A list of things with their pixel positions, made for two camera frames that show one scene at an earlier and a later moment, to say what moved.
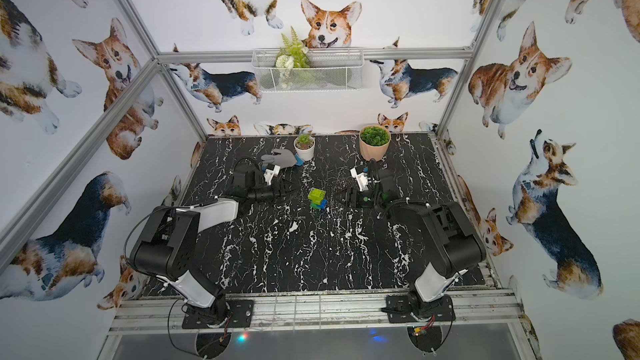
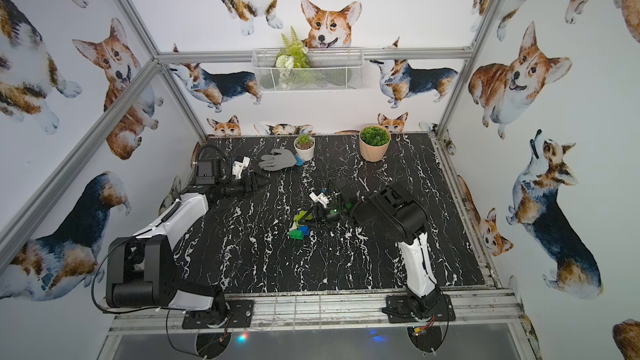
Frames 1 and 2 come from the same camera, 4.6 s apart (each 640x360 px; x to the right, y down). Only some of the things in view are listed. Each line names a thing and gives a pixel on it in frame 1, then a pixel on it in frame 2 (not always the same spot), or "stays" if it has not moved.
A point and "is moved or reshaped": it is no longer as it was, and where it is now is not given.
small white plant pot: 304,147 stays
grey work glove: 282,157 stays
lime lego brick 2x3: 316,196 is moved or reshaped
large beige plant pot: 374,142 stays
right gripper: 357,197 -> 319,212
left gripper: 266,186 -> 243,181
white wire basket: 331,70 stays
